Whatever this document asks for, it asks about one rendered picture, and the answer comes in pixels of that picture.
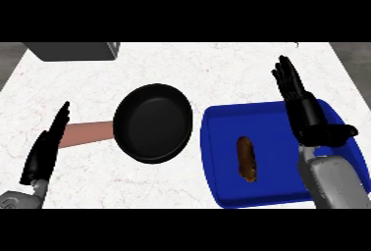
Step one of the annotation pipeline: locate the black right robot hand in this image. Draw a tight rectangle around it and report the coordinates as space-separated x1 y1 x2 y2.
268 55 359 148

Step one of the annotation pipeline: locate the brown sweet potato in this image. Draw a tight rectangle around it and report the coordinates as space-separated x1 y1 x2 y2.
234 135 258 183

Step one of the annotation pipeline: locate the black pan with copper handle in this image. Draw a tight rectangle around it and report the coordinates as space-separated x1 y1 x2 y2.
56 82 194 165

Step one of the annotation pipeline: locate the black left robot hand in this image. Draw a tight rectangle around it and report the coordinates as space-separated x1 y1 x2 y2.
19 100 70 186

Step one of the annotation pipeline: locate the blue tray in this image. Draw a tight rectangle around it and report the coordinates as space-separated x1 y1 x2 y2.
197 98 371 209

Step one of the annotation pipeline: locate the dark grey box appliance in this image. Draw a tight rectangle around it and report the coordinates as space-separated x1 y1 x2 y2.
22 41 121 63

